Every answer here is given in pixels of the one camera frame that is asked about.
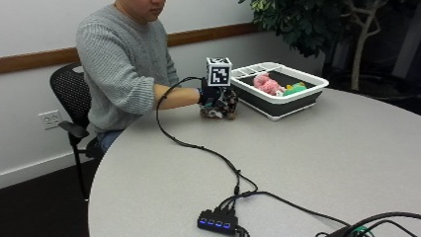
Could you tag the white marker cube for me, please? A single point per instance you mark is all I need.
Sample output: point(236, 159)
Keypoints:
point(218, 72)

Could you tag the pink plush toy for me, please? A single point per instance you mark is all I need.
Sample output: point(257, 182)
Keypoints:
point(266, 84)

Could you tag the white and black basin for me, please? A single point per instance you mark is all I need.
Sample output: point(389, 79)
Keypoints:
point(280, 89)

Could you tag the green and yellow plush toy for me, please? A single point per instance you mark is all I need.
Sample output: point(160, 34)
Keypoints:
point(294, 89)

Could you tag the the person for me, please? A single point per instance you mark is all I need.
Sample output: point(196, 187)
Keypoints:
point(119, 62)

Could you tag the potted tree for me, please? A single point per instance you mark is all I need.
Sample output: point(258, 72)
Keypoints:
point(324, 29)

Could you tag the black mesh office chair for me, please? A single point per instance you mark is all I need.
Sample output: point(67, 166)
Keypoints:
point(72, 98)

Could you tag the black hub with blue lights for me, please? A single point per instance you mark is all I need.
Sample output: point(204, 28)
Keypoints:
point(217, 222)

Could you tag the wooden wall rail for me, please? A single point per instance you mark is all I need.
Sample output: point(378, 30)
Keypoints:
point(109, 46)

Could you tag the white wall outlet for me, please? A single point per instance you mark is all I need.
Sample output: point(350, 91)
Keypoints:
point(51, 119)

